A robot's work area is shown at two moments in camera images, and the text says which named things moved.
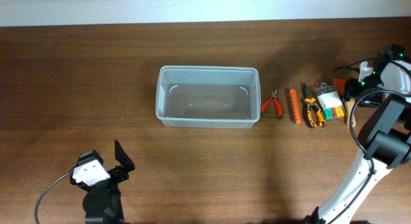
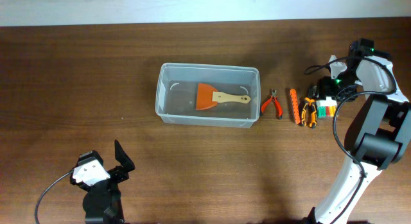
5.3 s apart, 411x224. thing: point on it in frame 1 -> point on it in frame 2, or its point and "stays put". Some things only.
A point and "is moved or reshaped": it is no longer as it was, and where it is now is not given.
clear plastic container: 208,97 stays put
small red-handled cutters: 273,97 stays put
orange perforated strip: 295,103 stays put
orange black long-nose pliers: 310,101 is moved or reshaped
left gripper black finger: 122,158 stays put
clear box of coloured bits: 330,101 is moved or reshaped
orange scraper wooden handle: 340,85 is moved or reshaped
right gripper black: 373,101 -> 323,89
